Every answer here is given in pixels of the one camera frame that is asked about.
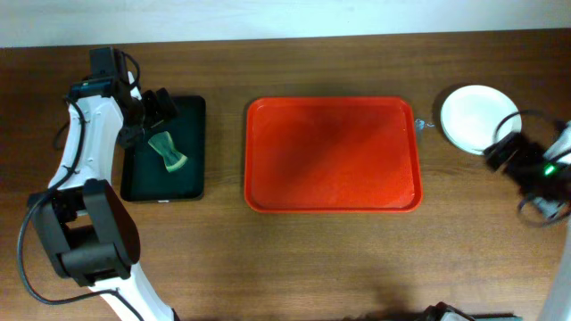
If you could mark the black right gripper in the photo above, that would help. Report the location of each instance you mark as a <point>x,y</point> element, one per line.
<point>498,152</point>

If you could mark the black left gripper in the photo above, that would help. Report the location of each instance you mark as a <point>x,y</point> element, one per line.
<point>145,112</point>

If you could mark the green yellow sponge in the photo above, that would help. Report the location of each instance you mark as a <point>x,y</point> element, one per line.
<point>164,145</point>

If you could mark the white plate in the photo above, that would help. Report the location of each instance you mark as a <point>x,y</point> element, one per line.
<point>471,114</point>

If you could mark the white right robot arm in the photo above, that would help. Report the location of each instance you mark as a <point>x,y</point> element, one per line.
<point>537,212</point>

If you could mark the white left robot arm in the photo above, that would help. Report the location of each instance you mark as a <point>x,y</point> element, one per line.
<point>86,232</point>

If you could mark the black plastic tray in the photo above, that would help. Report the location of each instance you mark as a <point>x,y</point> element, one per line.
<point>144,175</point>

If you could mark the red plastic tray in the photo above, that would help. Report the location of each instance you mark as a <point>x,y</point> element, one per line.
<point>336,154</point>

